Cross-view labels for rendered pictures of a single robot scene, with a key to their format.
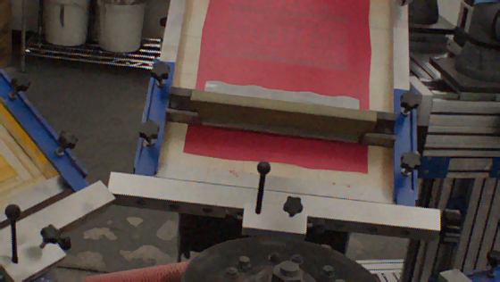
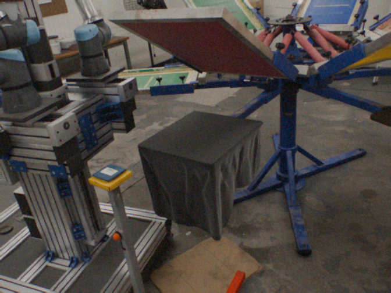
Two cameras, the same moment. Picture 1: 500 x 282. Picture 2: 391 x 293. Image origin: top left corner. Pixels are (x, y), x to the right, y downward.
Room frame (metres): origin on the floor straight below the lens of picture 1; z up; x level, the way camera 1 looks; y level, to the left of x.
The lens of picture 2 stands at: (3.44, 0.92, 1.68)
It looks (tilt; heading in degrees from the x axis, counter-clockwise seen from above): 27 degrees down; 219
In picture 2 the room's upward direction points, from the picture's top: 7 degrees counter-clockwise
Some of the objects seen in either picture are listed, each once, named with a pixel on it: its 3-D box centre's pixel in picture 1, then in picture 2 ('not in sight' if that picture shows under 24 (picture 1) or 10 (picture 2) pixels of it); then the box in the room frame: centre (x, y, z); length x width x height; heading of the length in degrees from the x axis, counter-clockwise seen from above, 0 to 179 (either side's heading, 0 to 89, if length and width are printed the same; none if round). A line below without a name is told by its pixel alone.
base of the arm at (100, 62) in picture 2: (485, 54); (93, 63); (2.33, -0.61, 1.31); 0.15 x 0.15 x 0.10
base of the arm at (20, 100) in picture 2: (417, 2); (19, 95); (2.81, -0.48, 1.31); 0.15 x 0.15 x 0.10
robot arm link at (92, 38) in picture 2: (496, 14); (88, 39); (2.32, -0.61, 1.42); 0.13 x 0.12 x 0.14; 28
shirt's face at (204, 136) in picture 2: not in sight; (201, 133); (2.19, -0.06, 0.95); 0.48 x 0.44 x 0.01; 1
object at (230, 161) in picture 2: (185, 230); (240, 177); (2.18, 0.14, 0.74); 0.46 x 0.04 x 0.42; 1
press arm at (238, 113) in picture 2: not in sight; (248, 109); (1.69, -0.07, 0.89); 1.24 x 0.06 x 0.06; 1
